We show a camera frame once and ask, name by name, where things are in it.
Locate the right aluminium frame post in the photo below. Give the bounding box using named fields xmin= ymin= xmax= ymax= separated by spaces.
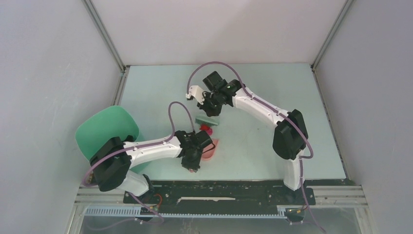
xmin=311 ymin=0 xmax=356 ymax=72

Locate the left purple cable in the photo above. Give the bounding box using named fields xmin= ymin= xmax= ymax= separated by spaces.
xmin=80 ymin=101 xmax=197 ymax=223

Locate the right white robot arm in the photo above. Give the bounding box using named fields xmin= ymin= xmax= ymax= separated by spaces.
xmin=198 ymin=71 xmax=308 ymax=204

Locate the green hand brush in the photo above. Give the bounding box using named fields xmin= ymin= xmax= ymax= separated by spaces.
xmin=195 ymin=115 xmax=220 ymax=127

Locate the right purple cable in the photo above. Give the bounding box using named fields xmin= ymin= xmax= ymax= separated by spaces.
xmin=187 ymin=61 xmax=326 ymax=234

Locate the aluminium frame post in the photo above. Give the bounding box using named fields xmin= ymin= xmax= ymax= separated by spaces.
xmin=311 ymin=0 xmax=356 ymax=72
xmin=82 ymin=0 xmax=126 ymax=73

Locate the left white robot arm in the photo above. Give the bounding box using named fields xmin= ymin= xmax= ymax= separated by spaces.
xmin=89 ymin=131 xmax=213 ymax=203

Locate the green plastic waste bin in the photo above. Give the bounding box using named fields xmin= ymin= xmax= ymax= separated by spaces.
xmin=75 ymin=105 xmax=146 ymax=161

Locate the pink plastic dustpan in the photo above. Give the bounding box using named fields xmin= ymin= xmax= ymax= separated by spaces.
xmin=201 ymin=138 xmax=219 ymax=160

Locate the left aluminium frame post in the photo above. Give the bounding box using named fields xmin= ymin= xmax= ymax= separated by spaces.
xmin=82 ymin=0 xmax=126 ymax=73

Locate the purple cable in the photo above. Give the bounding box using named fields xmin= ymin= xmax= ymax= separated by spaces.
xmin=187 ymin=61 xmax=326 ymax=234
xmin=80 ymin=101 xmax=197 ymax=223

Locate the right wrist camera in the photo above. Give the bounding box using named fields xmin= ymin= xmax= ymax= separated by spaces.
xmin=186 ymin=85 xmax=205 ymax=105

